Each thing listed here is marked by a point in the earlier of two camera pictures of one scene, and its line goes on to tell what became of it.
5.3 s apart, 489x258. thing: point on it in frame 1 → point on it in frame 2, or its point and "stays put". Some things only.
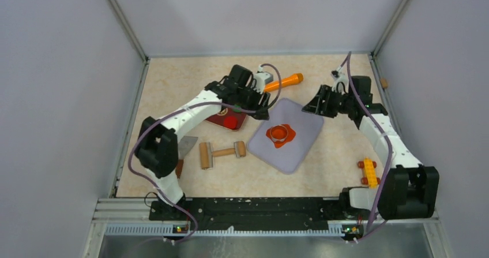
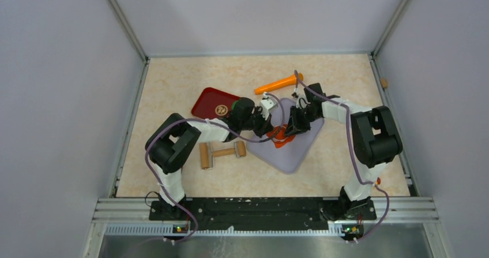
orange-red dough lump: (280, 134) stays put
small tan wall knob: (384, 82) stays put
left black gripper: (259, 97) → (265, 125)
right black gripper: (316, 105) → (294, 127)
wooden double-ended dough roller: (207, 154) stays put
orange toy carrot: (292, 80) stays put
